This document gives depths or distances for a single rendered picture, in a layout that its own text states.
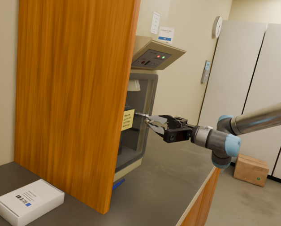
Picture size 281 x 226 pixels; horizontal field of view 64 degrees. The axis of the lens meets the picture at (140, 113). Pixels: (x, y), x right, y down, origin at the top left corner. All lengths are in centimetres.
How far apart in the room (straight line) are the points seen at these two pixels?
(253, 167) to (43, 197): 308
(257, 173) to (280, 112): 274
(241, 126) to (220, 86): 285
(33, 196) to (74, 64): 43
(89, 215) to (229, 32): 341
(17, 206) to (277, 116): 86
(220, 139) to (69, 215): 56
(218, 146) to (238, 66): 296
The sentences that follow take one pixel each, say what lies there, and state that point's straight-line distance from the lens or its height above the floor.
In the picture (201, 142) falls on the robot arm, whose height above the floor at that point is 119.
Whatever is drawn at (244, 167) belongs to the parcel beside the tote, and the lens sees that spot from 356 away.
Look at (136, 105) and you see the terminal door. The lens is 89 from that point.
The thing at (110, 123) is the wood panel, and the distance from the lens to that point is 67.
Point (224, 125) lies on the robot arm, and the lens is 99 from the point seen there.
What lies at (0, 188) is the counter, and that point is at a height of 94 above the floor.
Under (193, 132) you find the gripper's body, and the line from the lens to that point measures 86.
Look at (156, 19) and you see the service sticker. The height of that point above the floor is 160.
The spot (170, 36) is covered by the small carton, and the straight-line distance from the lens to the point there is 88.
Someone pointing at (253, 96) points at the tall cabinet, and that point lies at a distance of 373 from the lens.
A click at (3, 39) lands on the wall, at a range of 100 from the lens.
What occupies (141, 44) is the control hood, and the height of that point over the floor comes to 149.
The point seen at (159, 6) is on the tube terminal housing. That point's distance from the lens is 96.
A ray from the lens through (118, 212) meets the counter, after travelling 83.
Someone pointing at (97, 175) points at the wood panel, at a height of 107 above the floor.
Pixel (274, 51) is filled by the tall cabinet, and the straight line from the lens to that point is 373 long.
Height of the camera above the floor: 145
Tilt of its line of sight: 14 degrees down
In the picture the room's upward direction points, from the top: 10 degrees clockwise
